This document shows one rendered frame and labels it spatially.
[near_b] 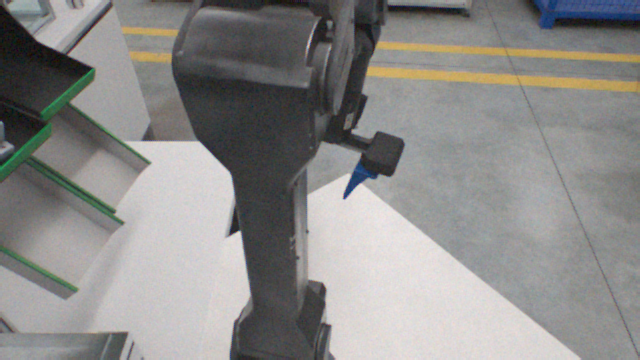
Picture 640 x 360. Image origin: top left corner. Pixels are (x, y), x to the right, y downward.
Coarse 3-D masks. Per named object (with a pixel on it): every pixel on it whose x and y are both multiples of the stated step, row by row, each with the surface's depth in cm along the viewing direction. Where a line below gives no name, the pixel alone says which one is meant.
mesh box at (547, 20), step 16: (544, 0) 371; (560, 0) 355; (576, 0) 354; (592, 0) 353; (608, 0) 352; (624, 0) 351; (544, 16) 366; (560, 16) 363; (576, 16) 362; (592, 16) 361; (608, 16) 359; (624, 16) 358
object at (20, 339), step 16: (0, 336) 61; (16, 336) 61; (32, 336) 61; (48, 336) 61; (64, 336) 61; (80, 336) 61; (0, 352) 59; (16, 352) 59; (32, 352) 59; (48, 352) 59; (64, 352) 59; (80, 352) 59
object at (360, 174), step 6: (360, 162) 52; (360, 168) 51; (354, 174) 51; (360, 174) 51; (366, 174) 51; (372, 174) 51; (378, 174) 51; (354, 180) 52; (360, 180) 52; (348, 186) 54; (354, 186) 53; (348, 192) 55; (342, 198) 57
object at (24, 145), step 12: (0, 108) 56; (12, 108) 56; (0, 120) 56; (12, 120) 57; (24, 120) 57; (36, 120) 56; (12, 132) 56; (24, 132) 57; (36, 132) 57; (48, 132) 57; (12, 144) 55; (24, 144) 53; (36, 144) 55; (12, 156) 52; (24, 156) 54; (0, 168) 50; (12, 168) 52; (0, 180) 51
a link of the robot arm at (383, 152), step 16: (352, 96) 47; (352, 112) 49; (336, 128) 49; (352, 128) 51; (336, 144) 53; (352, 144) 52; (368, 144) 51; (384, 144) 50; (400, 144) 51; (368, 160) 49; (384, 160) 49
